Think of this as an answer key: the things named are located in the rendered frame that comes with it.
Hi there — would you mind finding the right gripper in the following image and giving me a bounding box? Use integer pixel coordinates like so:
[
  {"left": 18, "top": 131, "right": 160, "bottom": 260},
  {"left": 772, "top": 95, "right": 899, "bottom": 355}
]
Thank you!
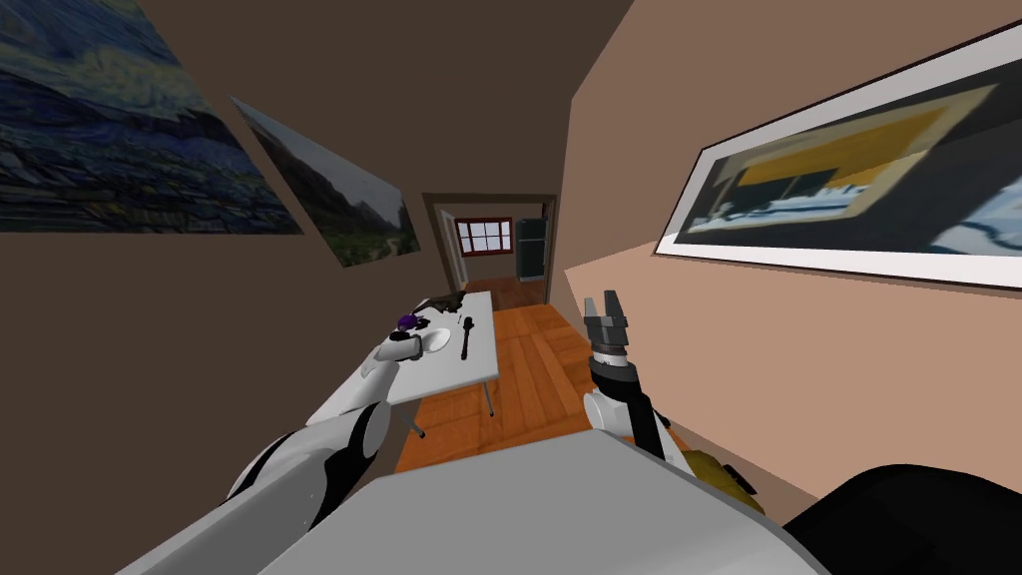
[{"left": 583, "top": 289, "right": 633, "bottom": 359}]

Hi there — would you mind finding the dark brown flat object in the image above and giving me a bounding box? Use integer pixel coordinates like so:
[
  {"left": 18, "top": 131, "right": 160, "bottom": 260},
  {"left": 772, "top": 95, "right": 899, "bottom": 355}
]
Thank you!
[{"left": 414, "top": 291, "right": 468, "bottom": 315}]

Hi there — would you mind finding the white table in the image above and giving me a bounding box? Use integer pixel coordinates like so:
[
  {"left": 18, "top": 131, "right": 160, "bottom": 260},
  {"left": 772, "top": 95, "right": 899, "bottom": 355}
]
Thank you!
[{"left": 379, "top": 290, "right": 502, "bottom": 440}]

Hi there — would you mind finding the dark grey fridge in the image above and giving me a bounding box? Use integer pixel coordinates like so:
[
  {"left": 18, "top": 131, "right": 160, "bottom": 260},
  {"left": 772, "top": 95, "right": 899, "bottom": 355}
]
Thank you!
[{"left": 514, "top": 216, "right": 550, "bottom": 284}]

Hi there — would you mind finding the white door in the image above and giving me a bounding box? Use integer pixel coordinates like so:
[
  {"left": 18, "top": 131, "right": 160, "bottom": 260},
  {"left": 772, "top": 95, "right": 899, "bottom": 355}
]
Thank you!
[{"left": 439, "top": 210, "right": 470, "bottom": 293}]

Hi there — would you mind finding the red framed window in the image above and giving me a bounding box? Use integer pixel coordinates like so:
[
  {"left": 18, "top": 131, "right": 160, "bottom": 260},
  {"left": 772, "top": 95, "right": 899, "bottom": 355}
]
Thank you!
[{"left": 454, "top": 216, "right": 515, "bottom": 258}]

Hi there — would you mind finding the mountain landscape painting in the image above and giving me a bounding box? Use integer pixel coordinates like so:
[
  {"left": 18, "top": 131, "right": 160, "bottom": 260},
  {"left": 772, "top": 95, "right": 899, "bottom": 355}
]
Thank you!
[{"left": 229, "top": 95, "right": 423, "bottom": 269}]

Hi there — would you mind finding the olive yellow block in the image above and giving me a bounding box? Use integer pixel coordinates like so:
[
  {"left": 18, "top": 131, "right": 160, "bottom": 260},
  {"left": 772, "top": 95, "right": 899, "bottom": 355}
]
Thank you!
[{"left": 680, "top": 449, "right": 767, "bottom": 516}]

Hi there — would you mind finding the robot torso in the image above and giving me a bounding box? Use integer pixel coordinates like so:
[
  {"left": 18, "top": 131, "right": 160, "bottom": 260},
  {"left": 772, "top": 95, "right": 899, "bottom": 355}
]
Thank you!
[{"left": 256, "top": 428, "right": 833, "bottom": 575}]

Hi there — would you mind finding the white framed picture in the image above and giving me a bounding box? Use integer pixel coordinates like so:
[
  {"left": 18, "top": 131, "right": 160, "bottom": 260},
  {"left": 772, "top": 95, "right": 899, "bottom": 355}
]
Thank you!
[{"left": 652, "top": 19, "right": 1022, "bottom": 291}]

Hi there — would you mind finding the blue swirly landscape painting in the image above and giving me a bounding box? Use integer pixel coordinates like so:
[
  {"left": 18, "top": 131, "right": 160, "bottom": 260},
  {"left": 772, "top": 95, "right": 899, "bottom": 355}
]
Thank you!
[{"left": 0, "top": 0, "right": 305, "bottom": 237}]

